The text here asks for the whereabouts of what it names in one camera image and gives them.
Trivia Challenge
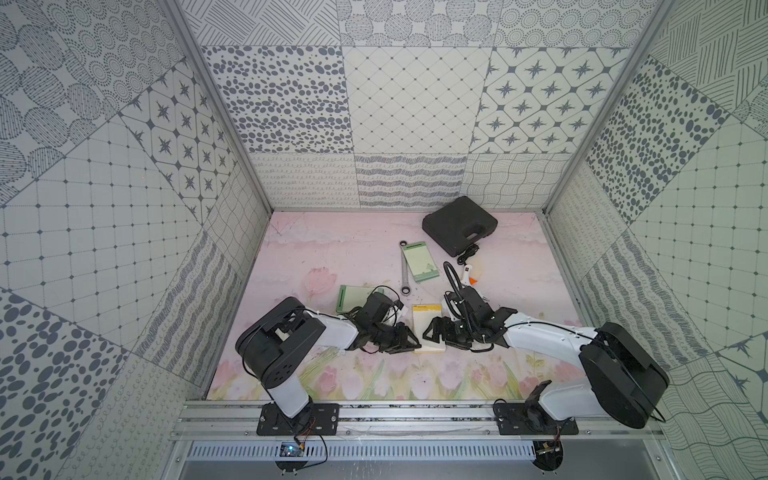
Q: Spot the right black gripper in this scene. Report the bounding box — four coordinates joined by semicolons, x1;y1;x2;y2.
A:
422;317;479;351

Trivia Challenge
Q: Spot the yellow-top memo pad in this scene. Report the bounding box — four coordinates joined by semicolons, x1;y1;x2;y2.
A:
412;304;446;354

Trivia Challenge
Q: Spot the green memo pad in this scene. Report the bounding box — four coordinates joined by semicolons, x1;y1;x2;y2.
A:
335;285;384;314
401;241;440;283

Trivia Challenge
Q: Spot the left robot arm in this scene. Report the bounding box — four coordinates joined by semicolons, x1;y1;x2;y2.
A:
235;290;421;422

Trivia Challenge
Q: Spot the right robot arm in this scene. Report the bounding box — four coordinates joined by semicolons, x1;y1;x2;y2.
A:
419;286;670;433

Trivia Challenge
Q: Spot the silver ratchet wrench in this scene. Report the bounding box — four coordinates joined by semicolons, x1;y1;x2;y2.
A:
399;240;411;296

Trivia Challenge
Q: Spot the white orange glue gun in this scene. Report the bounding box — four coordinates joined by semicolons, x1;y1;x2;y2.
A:
461;264;483;286

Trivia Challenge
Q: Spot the black plastic tool case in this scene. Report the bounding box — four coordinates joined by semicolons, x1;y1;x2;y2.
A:
422;196;498;257

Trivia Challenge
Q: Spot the left circuit board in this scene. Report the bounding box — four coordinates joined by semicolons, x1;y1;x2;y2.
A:
276;442;305;461

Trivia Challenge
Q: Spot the circuit board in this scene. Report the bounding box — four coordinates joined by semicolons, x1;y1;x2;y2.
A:
276;442;305;461
532;440;564;472

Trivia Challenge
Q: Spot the right circuit board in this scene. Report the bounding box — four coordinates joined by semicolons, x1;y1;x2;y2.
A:
532;440;564;472

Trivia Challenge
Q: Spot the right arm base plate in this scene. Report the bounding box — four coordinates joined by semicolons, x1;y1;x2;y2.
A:
492;400;579;437

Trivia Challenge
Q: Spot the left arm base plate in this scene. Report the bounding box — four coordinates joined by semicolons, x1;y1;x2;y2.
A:
257;401;340;437

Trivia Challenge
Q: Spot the aluminium rail frame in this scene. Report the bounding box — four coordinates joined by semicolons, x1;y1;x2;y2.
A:
170;400;664;440

